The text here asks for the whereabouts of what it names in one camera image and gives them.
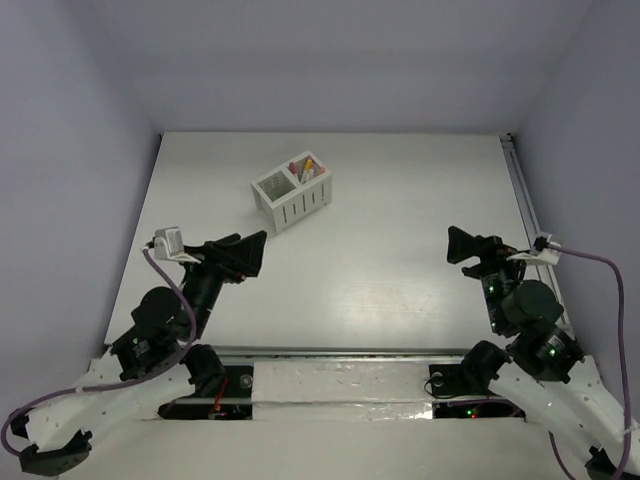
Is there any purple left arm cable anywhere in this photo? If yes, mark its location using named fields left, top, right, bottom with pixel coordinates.
left=1, top=247, right=199, bottom=456

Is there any white foam front board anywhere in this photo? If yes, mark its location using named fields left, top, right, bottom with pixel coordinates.
left=70, top=361, right=586, bottom=479

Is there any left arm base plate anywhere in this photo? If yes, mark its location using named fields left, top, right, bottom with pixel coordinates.
left=158, top=364, right=254, bottom=421

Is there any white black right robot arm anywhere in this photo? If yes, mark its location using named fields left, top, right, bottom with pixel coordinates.
left=428, top=226, right=639, bottom=479

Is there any aluminium side rail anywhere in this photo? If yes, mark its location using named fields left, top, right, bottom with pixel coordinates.
left=499, top=134, right=564, bottom=306

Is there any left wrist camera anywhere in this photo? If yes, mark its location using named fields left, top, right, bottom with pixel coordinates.
left=141, top=226, right=202, bottom=264

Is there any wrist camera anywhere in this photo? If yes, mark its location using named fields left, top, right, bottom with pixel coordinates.
left=507, top=233, right=562, bottom=266
left=141, top=226, right=202, bottom=264

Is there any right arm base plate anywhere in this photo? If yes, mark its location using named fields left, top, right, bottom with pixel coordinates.
left=425, top=364, right=482, bottom=400

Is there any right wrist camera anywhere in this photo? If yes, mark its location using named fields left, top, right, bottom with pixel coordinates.
left=507, top=233, right=562, bottom=266

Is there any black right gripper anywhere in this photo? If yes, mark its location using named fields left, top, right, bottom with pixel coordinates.
left=446, top=223, right=534, bottom=332

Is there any white slotted stationery organizer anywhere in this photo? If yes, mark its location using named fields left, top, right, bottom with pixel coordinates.
left=251, top=151, right=333, bottom=234

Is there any yellow capped white marker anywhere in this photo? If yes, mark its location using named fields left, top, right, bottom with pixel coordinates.
left=300, top=156, right=313, bottom=184

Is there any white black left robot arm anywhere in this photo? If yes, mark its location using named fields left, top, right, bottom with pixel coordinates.
left=1, top=227, right=268, bottom=478

